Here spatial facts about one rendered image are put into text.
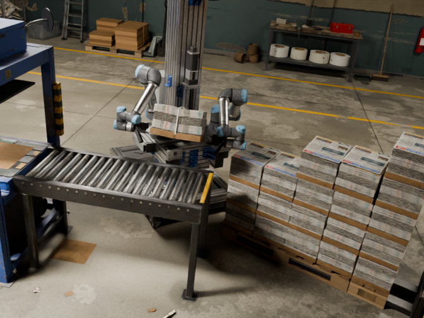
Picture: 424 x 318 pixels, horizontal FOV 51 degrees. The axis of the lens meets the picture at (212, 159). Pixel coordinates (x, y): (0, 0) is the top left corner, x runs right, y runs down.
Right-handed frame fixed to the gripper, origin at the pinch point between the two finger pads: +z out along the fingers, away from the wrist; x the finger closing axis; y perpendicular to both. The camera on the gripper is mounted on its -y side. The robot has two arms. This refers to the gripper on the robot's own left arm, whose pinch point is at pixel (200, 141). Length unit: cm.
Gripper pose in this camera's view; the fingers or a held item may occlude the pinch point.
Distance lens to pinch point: 345.5
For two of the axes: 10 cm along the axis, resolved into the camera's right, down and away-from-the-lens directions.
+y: 1.4, -9.8, -1.1
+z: -9.8, -1.5, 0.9
